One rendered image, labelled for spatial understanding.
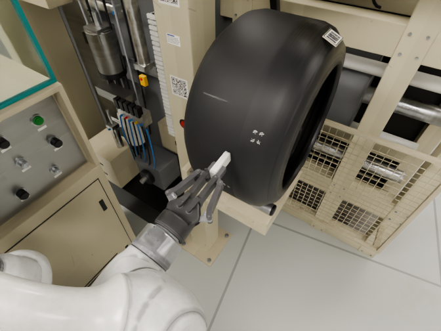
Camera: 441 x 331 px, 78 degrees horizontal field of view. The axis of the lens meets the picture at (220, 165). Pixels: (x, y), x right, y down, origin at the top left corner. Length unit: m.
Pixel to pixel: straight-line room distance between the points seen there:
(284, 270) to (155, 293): 1.54
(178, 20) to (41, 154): 0.65
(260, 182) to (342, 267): 1.39
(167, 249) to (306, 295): 1.41
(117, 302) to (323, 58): 0.62
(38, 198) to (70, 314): 0.85
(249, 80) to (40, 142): 0.75
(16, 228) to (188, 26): 0.87
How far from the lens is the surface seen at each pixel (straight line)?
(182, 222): 0.57
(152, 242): 0.55
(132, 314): 0.39
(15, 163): 1.10
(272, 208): 0.98
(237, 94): 0.65
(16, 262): 0.92
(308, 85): 0.66
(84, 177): 1.21
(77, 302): 0.40
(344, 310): 1.92
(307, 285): 1.90
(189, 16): 0.83
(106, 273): 0.55
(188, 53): 0.88
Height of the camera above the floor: 1.73
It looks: 48 degrees down
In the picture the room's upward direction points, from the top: straight up
